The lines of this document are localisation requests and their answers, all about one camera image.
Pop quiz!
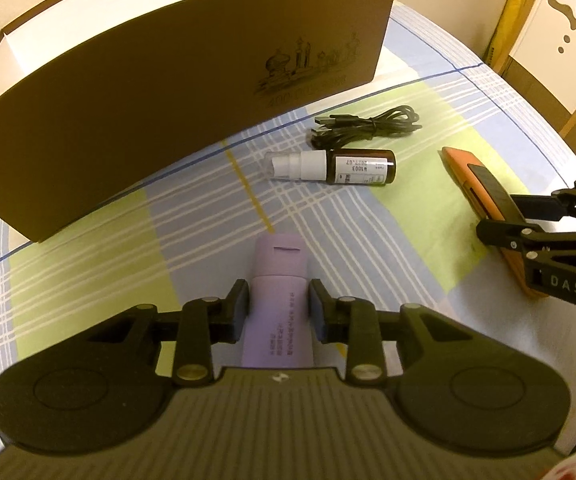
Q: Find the white wooden chair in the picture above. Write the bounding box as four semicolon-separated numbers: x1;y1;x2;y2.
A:
495;0;576;134

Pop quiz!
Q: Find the orange black utility knife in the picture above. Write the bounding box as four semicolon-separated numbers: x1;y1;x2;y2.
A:
440;146;550;300

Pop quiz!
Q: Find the brown cardboard box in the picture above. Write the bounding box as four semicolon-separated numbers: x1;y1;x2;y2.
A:
0;0;394;241

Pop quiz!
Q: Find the purple tube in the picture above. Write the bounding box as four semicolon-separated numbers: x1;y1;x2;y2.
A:
241;233;314;368

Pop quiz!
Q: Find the dark spray bottle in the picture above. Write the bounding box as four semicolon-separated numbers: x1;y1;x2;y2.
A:
264;148;396;186

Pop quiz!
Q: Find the checkered bed sheet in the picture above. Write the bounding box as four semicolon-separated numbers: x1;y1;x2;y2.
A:
0;4;576;450

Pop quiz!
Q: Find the black usb cable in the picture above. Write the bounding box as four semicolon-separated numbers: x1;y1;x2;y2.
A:
310;104;424;151

